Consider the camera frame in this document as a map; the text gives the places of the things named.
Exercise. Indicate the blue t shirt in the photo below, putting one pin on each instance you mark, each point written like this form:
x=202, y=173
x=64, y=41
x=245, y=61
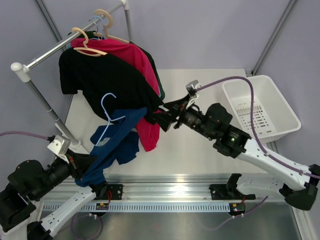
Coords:
x=113, y=142

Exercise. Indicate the aluminium mounting rail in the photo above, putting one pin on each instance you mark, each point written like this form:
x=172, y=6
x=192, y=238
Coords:
x=162, y=197

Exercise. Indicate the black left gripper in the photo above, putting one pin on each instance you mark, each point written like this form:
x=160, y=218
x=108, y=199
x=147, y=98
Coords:
x=82, y=161

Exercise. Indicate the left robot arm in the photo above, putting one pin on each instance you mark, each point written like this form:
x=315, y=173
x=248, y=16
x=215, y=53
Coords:
x=30, y=182

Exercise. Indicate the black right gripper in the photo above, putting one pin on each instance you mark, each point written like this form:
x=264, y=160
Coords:
x=165, y=119

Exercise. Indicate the light blue wire hanger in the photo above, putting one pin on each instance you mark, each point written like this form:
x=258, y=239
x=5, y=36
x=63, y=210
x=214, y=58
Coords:
x=109, y=119

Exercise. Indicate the white plastic basket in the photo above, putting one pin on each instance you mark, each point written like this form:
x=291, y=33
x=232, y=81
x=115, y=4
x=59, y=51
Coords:
x=273, y=117

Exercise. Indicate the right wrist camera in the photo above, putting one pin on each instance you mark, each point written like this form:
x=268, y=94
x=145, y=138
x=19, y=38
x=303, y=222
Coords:
x=192, y=87

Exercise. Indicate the rear blue wire hanger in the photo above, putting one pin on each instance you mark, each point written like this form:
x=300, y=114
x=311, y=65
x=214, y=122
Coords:
x=96, y=27

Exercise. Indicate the black t shirt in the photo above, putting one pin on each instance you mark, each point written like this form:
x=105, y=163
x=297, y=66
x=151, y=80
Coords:
x=96, y=76

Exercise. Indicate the wooden hanger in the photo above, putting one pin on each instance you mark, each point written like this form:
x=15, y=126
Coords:
x=85, y=50
x=107, y=26

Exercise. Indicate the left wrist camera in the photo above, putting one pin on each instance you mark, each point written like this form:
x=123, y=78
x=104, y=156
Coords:
x=59, y=146

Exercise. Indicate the pink t shirt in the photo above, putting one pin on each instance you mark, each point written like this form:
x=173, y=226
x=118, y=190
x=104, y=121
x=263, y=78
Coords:
x=148, y=133

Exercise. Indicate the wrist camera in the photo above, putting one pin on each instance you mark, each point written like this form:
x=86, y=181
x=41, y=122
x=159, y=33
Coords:
x=59, y=146
x=192, y=87

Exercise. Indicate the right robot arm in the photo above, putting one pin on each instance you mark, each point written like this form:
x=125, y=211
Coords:
x=296, y=183

